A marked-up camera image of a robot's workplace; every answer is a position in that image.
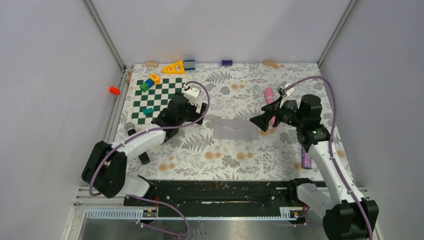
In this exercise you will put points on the teal small block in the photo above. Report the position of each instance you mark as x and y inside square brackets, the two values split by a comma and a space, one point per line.
[148, 111]

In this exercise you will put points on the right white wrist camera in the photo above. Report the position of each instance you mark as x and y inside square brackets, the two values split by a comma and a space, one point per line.
[284, 92]

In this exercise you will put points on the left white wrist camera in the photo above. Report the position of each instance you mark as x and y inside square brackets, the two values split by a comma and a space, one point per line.
[192, 94]

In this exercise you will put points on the green white chessboard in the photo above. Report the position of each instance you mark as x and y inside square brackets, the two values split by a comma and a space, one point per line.
[157, 97]

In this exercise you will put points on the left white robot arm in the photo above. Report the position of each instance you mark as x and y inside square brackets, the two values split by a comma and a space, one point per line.
[106, 168]

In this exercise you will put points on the right wooden cylinder peg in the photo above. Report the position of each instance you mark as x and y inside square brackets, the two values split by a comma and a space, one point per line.
[271, 64]

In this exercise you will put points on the green cube block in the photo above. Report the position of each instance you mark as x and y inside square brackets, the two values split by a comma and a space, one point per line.
[144, 86]

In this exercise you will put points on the wooden cylinder peg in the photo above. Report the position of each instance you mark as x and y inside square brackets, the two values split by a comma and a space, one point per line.
[271, 64]
[151, 64]

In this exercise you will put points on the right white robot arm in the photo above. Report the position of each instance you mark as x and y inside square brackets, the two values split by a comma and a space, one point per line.
[346, 214]

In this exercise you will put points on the red cylinder block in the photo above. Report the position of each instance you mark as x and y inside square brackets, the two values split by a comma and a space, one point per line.
[115, 91]

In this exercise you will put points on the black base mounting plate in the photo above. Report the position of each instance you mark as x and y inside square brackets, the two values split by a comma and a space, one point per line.
[218, 198]

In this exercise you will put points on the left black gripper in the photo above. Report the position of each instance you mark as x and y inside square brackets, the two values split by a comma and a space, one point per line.
[196, 115]

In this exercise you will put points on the purple glitter microphone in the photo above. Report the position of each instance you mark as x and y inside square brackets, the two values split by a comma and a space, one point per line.
[306, 161]

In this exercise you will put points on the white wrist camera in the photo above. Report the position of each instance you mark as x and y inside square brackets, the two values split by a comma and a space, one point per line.
[284, 92]
[192, 94]

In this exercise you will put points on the blue cube block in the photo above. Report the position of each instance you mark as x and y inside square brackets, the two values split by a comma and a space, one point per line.
[150, 82]

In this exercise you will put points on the floral patterned table mat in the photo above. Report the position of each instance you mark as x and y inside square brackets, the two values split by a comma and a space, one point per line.
[236, 93]

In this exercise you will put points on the yellow triangle toy block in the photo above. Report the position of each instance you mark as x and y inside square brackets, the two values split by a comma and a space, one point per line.
[174, 68]

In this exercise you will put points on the orange ring toy block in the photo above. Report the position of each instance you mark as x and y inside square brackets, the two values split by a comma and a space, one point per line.
[155, 78]

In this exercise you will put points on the pink marker pen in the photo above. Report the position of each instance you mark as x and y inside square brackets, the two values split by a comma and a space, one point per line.
[270, 98]

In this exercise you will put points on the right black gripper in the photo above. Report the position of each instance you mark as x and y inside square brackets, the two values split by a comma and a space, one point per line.
[262, 120]

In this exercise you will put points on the left wooden cylinder peg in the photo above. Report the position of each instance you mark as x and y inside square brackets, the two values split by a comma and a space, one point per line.
[151, 64]

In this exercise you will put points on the dark blue lego brick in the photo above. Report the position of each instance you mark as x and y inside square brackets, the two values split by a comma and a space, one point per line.
[226, 62]

